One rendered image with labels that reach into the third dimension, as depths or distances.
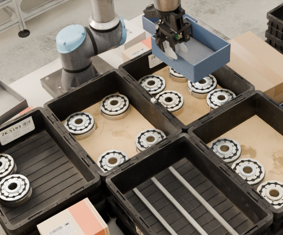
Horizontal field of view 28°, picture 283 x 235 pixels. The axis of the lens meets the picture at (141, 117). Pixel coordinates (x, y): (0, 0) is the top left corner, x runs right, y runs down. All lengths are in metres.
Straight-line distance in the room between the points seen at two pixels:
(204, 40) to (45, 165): 0.65
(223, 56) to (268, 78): 0.34
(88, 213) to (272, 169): 0.59
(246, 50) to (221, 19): 1.63
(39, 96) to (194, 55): 0.77
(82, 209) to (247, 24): 2.36
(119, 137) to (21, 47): 1.98
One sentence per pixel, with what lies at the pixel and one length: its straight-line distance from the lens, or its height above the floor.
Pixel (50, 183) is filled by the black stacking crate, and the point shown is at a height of 0.83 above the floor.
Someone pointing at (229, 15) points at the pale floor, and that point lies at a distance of 3.79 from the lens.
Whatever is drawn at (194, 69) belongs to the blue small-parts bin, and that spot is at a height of 1.13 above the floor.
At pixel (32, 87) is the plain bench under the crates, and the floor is 0.70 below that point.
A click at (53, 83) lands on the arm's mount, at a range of 2.25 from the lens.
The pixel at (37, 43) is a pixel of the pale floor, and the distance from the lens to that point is 3.76.
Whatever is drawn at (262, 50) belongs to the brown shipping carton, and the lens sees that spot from 2.13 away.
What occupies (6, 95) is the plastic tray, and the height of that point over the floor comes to 0.75.
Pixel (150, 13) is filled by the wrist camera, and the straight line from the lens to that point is 1.62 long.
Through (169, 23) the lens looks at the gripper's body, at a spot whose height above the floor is 1.27.
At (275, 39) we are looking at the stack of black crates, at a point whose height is 0.48.
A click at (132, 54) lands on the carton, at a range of 2.27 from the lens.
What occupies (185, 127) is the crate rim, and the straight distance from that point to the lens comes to 1.74.
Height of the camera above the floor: 2.20
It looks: 45 degrees down
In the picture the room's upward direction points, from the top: 8 degrees counter-clockwise
